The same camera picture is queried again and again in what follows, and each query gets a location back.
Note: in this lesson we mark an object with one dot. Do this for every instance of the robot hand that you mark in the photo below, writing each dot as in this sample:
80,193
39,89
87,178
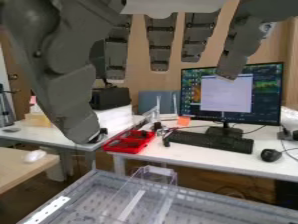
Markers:
61,66

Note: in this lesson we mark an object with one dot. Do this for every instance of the small white jointed device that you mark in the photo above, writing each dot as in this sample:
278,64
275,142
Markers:
290,121

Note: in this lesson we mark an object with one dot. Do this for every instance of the black case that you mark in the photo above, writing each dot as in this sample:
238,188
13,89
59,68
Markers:
110,98

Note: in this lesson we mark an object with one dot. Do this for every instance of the orange note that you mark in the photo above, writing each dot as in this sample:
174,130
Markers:
182,120

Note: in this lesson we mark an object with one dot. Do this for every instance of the computer screen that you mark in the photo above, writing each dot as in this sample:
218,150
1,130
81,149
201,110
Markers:
230,96

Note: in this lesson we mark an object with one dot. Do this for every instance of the white desk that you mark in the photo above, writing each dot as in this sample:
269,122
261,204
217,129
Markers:
200,160
40,135

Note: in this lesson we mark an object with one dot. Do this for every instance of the black mouse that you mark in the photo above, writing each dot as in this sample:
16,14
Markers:
270,155

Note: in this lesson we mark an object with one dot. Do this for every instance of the white mouse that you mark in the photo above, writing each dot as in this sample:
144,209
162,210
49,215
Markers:
35,155

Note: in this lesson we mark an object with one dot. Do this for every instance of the black keyboard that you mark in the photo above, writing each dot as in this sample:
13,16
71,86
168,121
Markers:
208,141

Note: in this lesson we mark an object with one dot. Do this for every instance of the wooden desk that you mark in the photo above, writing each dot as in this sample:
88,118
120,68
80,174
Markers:
17,170

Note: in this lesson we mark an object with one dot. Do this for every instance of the red tray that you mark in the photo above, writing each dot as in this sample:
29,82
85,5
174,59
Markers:
121,146
141,135

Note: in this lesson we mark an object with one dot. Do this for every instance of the clear box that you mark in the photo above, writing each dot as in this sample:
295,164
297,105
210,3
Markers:
166,186
230,197

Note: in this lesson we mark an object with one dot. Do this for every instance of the tan box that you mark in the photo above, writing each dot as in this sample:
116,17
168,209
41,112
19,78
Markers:
37,120

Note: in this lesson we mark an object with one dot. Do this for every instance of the small black object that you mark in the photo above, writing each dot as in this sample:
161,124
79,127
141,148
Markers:
166,142

